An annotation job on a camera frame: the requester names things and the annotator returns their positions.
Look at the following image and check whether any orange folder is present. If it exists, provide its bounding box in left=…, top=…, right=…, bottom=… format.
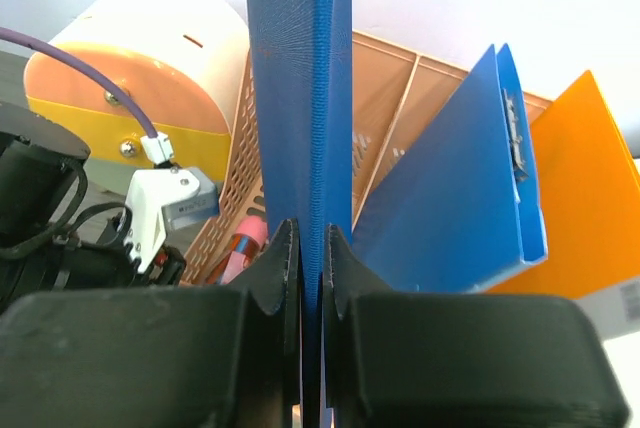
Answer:
left=490, top=71, right=639, bottom=299

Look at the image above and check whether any light blue thin folder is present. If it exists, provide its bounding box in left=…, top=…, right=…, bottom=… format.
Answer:
left=352, top=46, right=548, bottom=293

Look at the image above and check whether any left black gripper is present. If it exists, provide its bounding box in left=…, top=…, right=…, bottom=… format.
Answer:
left=1, top=202, right=186, bottom=308

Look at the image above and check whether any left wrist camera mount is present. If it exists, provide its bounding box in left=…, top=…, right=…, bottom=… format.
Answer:
left=123, top=167, right=219, bottom=275

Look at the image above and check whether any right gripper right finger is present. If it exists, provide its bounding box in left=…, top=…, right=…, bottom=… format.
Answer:
left=323, top=224, right=392, bottom=427

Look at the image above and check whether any blue ring binder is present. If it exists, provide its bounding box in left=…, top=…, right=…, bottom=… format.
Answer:
left=246, top=0, right=353, bottom=427

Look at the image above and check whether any orange desk file organizer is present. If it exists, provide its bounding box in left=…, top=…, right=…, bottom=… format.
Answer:
left=177, top=30, right=554, bottom=289

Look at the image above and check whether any white arched drawer cabinet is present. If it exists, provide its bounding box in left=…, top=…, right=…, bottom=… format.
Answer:
left=23, top=0, right=249, bottom=194

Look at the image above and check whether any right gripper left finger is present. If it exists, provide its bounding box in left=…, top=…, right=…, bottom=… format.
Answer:
left=234, top=219, right=301, bottom=427

